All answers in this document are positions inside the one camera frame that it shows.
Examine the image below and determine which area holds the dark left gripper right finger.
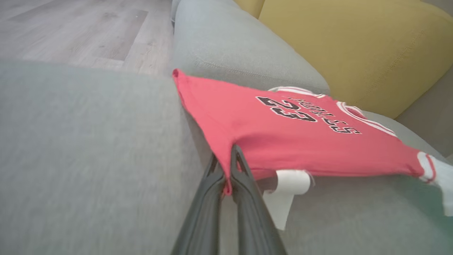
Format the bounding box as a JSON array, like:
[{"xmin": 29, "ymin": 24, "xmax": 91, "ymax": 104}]
[{"xmin": 230, "ymin": 144, "xmax": 288, "ymax": 255}]

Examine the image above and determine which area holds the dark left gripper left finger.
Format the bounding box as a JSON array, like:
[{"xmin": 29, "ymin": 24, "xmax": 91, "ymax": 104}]
[{"xmin": 171, "ymin": 154, "xmax": 227, "ymax": 255}]

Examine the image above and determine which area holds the red basketball jersey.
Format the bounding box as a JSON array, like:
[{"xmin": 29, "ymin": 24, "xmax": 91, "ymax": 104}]
[{"xmin": 172, "ymin": 68, "xmax": 453, "ymax": 231}]

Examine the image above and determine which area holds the grey fabric sofa seat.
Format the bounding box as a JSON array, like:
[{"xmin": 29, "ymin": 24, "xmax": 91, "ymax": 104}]
[{"xmin": 0, "ymin": 58, "xmax": 453, "ymax": 255}]

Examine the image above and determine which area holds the grey sofa cushion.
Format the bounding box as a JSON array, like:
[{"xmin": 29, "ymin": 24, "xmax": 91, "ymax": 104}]
[{"xmin": 169, "ymin": 0, "xmax": 330, "ymax": 95}]

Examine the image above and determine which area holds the large yellow sofa cushion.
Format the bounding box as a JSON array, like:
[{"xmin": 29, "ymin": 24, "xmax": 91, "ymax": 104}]
[{"xmin": 258, "ymin": 0, "xmax": 453, "ymax": 119}]

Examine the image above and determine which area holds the grey sofa backrest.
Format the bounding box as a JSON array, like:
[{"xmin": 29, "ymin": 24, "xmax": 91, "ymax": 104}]
[{"xmin": 396, "ymin": 67, "xmax": 453, "ymax": 158}]

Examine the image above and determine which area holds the small yellow sofa cushion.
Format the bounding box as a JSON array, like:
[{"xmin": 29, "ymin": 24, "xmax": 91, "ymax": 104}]
[{"xmin": 234, "ymin": 0, "xmax": 266, "ymax": 19}]

